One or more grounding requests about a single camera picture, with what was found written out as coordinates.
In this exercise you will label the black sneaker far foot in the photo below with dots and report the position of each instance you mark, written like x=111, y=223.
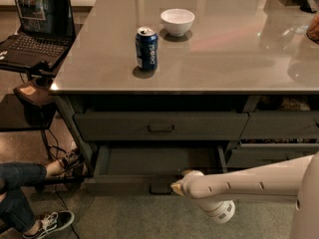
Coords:
x=69, y=161

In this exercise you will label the brown object right edge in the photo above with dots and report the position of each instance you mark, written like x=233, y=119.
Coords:
x=313, y=29

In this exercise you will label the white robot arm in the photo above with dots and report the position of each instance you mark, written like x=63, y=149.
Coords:
x=295, y=180

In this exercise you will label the white ceramic bowl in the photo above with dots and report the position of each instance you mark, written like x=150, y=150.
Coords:
x=177, y=21

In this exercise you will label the person legs in jeans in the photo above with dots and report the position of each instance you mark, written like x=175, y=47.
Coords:
x=15, y=210

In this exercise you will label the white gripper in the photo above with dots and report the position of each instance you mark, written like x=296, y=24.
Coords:
x=191, y=182

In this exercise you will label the black device with sticky note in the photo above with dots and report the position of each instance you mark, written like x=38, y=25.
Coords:
x=33, y=94

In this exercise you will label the blue pepsi soda can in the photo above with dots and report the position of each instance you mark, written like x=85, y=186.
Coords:
x=146, y=48

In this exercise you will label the black open laptop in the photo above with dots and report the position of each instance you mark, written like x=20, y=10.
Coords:
x=45, y=36

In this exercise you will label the grey drawer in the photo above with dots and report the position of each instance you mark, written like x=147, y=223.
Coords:
x=247, y=155
x=151, y=167
x=266, y=125
x=160, y=125

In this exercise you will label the black sneaker foot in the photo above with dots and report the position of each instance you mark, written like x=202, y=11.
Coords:
x=54, y=222
x=69, y=161

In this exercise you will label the black laptop stand table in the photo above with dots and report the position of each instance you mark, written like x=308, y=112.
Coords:
x=19, y=114

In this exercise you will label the black sneaker near foot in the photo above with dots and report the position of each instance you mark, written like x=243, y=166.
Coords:
x=54, y=222

